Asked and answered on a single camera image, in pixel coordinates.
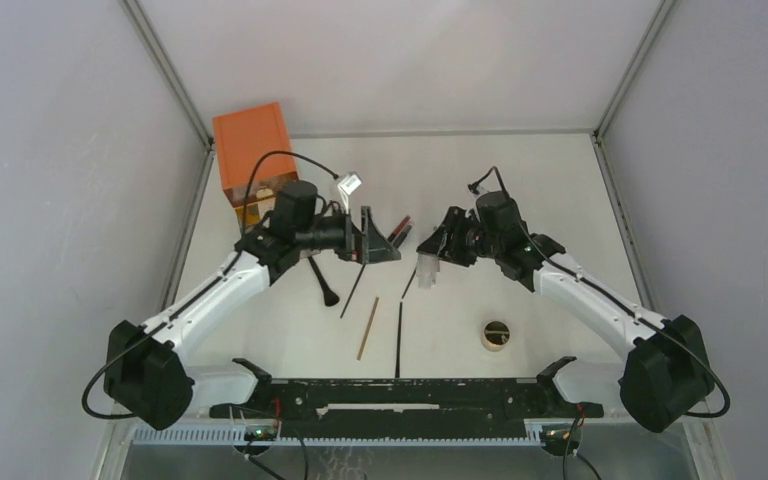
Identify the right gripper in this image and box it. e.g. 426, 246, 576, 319
417, 206, 502, 268

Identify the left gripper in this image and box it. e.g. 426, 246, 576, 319
295, 205, 399, 265

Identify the clear plastic tube blue label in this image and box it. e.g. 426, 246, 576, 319
416, 254, 440, 289

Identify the gold lid cream jar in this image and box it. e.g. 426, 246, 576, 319
481, 320, 511, 352

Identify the orange yellow blue drawer box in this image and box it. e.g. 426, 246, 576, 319
213, 102, 299, 229

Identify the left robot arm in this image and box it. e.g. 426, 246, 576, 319
97, 180, 401, 431

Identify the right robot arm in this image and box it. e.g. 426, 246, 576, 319
417, 191, 724, 433

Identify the dark green makeup pen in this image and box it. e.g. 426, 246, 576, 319
390, 224, 413, 248

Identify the black eyebrow comb brush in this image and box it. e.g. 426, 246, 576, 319
339, 264, 367, 319

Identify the thin black eyeliner brush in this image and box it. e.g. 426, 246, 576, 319
400, 268, 417, 301

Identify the orange lip gloss black cap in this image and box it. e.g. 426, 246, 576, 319
387, 215, 411, 242

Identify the black powder brush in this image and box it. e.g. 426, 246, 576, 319
307, 257, 340, 307

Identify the long thin black brush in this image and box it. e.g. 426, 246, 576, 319
394, 301, 404, 379

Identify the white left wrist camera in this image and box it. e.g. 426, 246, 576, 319
335, 171, 362, 213

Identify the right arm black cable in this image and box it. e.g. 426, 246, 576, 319
467, 165, 732, 420

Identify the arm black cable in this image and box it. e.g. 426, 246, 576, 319
81, 150, 342, 421
467, 165, 732, 420

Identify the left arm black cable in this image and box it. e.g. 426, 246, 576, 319
81, 150, 342, 421

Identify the aluminium frame rail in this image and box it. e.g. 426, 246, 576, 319
119, 0, 214, 150

